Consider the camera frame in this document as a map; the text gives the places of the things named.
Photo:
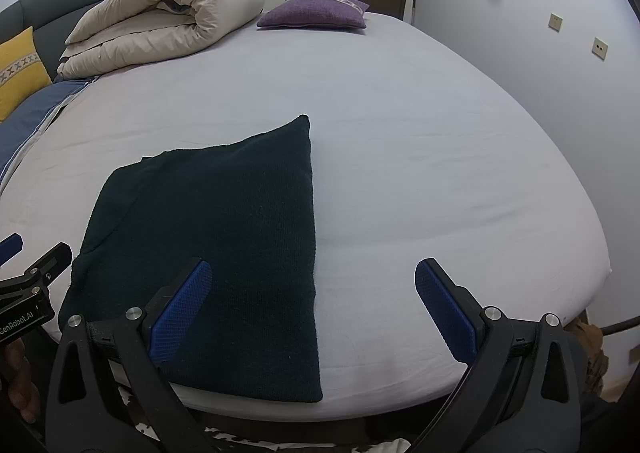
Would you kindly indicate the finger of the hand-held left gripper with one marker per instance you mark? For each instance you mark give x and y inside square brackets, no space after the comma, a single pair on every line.
[10,248]
[50,258]

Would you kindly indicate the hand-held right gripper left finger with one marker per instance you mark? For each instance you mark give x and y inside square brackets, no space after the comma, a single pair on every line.
[185,303]

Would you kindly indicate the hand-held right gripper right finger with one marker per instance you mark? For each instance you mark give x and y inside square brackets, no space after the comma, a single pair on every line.
[445,308]

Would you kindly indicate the dark green knit sweater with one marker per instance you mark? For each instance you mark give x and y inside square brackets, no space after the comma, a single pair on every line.
[225,213]

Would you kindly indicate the person's left hand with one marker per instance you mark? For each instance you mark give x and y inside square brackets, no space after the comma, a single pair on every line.
[20,378]

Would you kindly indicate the blue pillow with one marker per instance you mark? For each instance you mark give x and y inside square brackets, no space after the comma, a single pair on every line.
[25,123]

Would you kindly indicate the bed with white sheet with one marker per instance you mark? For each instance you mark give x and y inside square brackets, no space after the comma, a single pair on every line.
[425,158]

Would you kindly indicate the brown patterned cloth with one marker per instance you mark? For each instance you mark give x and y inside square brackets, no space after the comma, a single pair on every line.
[592,353]

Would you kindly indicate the yellow embroidered pillow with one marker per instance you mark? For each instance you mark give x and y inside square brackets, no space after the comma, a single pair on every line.
[17,73]

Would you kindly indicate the grey sofa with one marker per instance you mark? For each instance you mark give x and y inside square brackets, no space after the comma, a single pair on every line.
[50,8]

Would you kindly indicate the beige folded duvet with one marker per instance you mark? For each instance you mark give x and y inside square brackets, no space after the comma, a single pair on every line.
[165,8]

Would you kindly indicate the purple pillow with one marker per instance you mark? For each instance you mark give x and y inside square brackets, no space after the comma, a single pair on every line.
[315,13]

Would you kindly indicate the beige wall socket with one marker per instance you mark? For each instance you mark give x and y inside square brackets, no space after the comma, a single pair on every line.
[600,49]
[555,21]

